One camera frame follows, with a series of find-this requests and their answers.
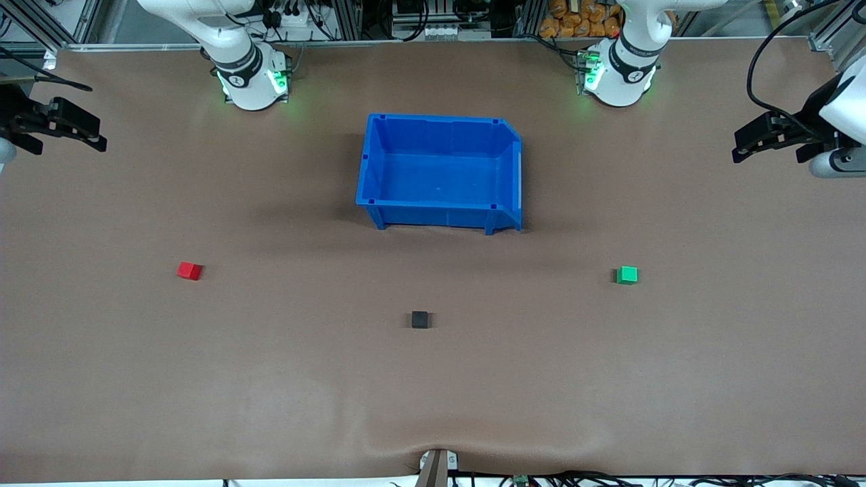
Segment orange snack bags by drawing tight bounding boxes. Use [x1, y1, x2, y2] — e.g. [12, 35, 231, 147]
[539, 0, 624, 39]

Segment white power strip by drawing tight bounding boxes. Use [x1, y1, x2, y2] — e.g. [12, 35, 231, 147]
[273, 5, 327, 29]

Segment blue plastic storage bin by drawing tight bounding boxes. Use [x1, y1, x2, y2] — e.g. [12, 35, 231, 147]
[356, 113, 524, 236]

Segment metal table edge clamp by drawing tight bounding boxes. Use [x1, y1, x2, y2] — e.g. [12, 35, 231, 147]
[419, 448, 459, 487]

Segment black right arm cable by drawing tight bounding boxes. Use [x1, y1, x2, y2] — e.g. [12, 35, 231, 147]
[0, 46, 93, 93]

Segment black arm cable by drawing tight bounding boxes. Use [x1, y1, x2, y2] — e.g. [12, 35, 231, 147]
[0, 46, 93, 93]
[746, 0, 843, 124]

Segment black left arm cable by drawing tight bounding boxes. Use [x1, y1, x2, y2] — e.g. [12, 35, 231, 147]
[746, 0, 843, 124]

